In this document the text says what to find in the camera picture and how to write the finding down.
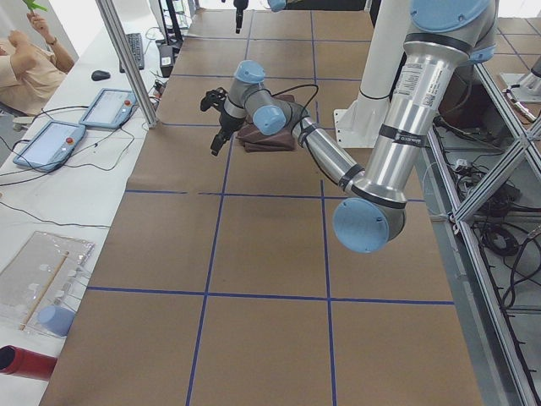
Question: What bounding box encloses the black computer mouse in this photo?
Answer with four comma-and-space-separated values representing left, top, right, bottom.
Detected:
91, 69, 111, 81

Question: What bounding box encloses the blue teach pendant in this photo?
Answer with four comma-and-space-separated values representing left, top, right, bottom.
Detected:
13, 120, 86, 173
79, 88, 137, 129

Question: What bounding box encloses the clear plastic bag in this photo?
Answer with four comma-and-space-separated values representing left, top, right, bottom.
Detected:
1, 232, 95, 337

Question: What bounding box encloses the wooden stick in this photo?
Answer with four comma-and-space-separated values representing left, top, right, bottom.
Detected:
19, 251, 69, 331

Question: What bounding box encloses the person in beige shirt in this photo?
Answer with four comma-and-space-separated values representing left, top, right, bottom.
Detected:
1, 11, 75, 116

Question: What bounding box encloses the aluminium support frame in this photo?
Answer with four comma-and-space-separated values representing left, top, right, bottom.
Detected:
418, 50, 540, 405

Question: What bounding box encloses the dark brown t-shirt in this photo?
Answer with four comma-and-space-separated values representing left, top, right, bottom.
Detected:
236, 124, 296, 152

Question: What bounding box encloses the near blue teach pendant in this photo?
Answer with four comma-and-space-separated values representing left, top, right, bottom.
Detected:
13, 120, 86, 173

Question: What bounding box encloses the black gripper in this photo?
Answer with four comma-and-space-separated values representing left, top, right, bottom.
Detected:
210, 112, 245, 156
234, 0, 246, 34

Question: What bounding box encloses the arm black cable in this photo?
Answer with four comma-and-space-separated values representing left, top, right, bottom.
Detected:
270, 83, 320, 128

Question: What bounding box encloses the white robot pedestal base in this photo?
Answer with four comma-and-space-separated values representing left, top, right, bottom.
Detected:
334, 0, 411, 148

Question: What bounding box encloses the aluminium frame post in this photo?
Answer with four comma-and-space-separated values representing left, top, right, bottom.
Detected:
96, 0, 158, 129

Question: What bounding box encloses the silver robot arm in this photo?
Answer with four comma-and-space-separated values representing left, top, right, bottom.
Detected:
233, 0, 298, 34
200, 1, 499, 253

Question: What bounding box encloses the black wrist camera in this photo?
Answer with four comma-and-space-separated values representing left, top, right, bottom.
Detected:
199, 87, 228, 112

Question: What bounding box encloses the black keyboard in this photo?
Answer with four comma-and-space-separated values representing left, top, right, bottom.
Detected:
125, 33, 145, 70

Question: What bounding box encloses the far blue teach pendant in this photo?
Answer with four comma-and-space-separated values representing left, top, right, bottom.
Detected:
79, 88, 137, 129

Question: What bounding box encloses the red cylinder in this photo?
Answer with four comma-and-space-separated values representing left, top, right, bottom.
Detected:
1, 345, 57, 381

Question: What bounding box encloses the light blue cup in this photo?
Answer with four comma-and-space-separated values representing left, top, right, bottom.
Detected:
37, 305, 75, 337

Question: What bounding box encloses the small black box white label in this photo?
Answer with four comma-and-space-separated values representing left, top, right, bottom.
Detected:
158, 44, 174, 78

